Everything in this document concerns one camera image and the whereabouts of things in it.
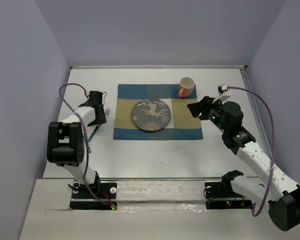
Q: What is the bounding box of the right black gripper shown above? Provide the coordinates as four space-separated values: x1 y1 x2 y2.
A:
186 96 228 133

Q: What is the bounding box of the blue tan checked placemat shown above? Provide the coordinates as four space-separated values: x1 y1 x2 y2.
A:
113 84 203 141

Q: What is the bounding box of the pink mug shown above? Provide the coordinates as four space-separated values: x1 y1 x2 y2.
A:
178 77 195 98

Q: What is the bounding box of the grey reindeer plate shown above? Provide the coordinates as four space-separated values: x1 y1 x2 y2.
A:
131 98 172 132

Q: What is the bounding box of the green handled fork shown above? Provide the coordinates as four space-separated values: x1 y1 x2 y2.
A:
104 108 111 118

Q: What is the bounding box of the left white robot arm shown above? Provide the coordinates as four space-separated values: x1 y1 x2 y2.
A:
47 91 107 198

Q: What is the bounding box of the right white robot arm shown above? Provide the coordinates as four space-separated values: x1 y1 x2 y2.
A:
187 96 300 232

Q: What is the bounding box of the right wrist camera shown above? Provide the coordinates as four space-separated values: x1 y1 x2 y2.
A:
212 84 232 104

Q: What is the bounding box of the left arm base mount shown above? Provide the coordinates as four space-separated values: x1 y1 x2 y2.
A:
68 180 118 211

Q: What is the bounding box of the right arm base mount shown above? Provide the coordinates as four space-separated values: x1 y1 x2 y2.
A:
203 170 253 210

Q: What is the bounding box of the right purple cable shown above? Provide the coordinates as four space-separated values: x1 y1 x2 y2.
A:
227 86 277 218

